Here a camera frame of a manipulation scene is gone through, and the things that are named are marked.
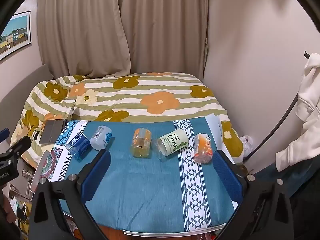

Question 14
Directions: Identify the person's left hand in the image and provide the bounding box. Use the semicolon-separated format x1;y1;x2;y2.
0;194;17;232

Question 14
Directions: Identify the black curved rack tube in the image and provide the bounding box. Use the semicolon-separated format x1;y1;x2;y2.
243;51;312;161

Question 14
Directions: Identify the blue drink bottle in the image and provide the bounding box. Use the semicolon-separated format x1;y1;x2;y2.
66;132;91;162

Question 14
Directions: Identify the grey bed headboard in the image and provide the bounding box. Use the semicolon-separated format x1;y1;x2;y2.
0;64;54;146

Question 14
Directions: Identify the white bottle blue label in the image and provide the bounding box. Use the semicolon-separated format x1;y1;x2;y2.
89;126;113;151

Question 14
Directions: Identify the floral striped blanket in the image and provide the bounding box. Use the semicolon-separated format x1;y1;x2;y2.
10;72;244;167

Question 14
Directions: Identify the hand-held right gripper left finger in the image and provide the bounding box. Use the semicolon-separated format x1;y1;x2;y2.
29;149;112;240

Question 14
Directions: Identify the wall poster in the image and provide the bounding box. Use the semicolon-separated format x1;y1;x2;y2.
0;11;32;61

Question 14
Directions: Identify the beige curtain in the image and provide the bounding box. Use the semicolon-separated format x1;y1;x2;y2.
37;0;132;80
116;0;210;81

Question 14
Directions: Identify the blue patterned tablecloth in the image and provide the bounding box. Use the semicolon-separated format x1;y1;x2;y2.
40;118;239;234

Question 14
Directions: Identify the orange juice bottle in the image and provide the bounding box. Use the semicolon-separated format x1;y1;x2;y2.
130;128;152;159

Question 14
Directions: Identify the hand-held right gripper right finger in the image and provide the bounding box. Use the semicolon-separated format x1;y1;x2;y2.
212;150;294;240

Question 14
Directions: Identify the clear plastic bag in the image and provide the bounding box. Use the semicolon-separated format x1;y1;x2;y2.
239;135;255;156

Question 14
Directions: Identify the white hoodie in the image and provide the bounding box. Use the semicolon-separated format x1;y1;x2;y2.
275;53;320;172

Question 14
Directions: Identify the green label C100 bottle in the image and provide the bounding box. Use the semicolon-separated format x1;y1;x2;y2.
157;130;189;163

